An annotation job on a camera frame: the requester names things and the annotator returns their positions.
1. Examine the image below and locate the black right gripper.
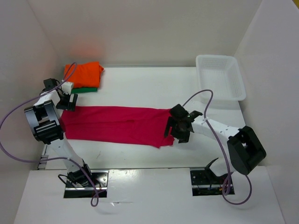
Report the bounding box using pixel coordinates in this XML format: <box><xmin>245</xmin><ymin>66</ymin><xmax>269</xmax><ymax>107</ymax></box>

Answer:
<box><xmin>164</xmin><ymin>116</ymin><xmax>190</xmax><ymax>143</ymax></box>

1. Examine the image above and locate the green t-shirt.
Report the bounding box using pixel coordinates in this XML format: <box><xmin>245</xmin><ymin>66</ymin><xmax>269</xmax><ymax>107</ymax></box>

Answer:
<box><xmin>71</xmin><ymin>87</ymin><xmax>98</xmax><ymax>94</ymax></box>

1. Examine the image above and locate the pink t-shirt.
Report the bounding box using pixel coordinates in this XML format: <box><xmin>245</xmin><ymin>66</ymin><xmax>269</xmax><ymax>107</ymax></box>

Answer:
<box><xmin>61</xmin><ymin>106</ymin><xmax>174</xmax><ymax>148</ymax></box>

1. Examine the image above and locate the orange t-shirt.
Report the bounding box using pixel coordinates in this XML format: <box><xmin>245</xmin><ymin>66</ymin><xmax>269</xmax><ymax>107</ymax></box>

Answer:
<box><xmin>68</xmin><ymin>62</ymin><xmax>104</xmax><ymax>88</ymax></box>

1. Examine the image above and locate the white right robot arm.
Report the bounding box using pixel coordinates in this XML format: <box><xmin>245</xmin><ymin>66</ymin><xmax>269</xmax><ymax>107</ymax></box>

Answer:
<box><xmin>164</xmin><ymin>104</ymin><xmax>266</xmax><ymax>183</ymax></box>

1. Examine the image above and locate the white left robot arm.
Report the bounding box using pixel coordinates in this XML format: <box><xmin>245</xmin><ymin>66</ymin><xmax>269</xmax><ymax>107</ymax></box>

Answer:
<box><xmin>24</xmin><ymin>78</ymin><xmax>93</xmax><ymax>187</ymax></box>

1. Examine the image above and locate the white plastic basket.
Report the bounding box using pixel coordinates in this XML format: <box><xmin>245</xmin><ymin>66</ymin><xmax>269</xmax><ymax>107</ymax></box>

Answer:
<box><xmin>195</xmin><ymin>55</ymin><xmax>246</xmax><ymax>103</ymax></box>

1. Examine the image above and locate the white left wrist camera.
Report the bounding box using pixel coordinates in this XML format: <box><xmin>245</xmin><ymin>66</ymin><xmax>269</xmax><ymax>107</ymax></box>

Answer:
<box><xmin>61</xmin><ymin>82</ymin><xmax>74</xmax><ymax>95</ymax></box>

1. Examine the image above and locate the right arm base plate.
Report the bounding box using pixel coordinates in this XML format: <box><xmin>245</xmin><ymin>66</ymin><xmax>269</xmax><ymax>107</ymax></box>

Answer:
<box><xmin>190</xmin><ymin>158</ymin><xmax>228</xmax><ymax>196</ymax></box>

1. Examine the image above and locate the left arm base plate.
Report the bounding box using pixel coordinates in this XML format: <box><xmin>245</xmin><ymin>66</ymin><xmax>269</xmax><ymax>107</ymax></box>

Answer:
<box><xmin>64</xmin><ymin>170</ymin><xmax>110</xmax><ymax>199</ymax></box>

